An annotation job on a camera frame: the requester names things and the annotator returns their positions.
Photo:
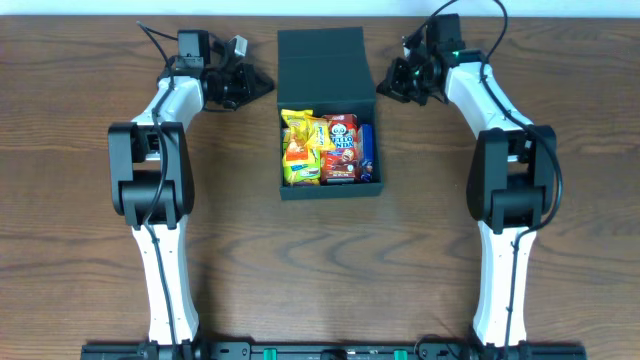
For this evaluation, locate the yellow orange candy packet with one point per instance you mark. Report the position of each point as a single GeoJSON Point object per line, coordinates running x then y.
{"type": "Point", "coordinates": [296, 152]}

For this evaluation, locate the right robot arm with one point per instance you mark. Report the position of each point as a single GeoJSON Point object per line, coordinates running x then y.
{"type": "Point", "coordinates": [514, 184]}

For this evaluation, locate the black container box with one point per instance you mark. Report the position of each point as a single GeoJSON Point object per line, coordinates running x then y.
{"type": "Point", "coordinates": [326, 70]}

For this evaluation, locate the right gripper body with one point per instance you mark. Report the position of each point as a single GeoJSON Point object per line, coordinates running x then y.
{"type": "Point", "coordinates": [400, 81]}

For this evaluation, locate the blue Dairy Milk bar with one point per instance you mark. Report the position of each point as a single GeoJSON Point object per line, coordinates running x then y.
{"type": "Point", "coordinates": [365, 171]}

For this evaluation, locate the green Pretz snack box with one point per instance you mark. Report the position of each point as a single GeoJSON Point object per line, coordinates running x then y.
{"type": "Point", "coordinates": [301, 175]}

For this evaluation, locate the small yellow snack packet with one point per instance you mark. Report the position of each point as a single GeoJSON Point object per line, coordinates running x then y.
{"type": "Point", "coordinates": [318, 134]}

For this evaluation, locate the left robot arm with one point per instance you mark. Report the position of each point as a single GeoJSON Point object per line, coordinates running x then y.
{"type": "Point", "coordinates": [152, 183]}

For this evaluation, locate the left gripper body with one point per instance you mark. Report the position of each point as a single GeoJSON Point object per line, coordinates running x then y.
{"type": "Point", "coordinates": [247, 81]}

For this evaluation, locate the blue Eclipse mint box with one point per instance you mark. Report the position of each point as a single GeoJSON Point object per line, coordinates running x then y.
{"type": "Point", "coordinates": [365, 146]}

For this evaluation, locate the red Hello Panda box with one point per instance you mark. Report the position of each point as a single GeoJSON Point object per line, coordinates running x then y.
{"type": "Point", "coordinates": [339, 165]}

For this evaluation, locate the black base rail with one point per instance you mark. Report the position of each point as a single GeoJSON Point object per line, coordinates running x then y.
{"type": "Point", "coordinates": [433, 348]}

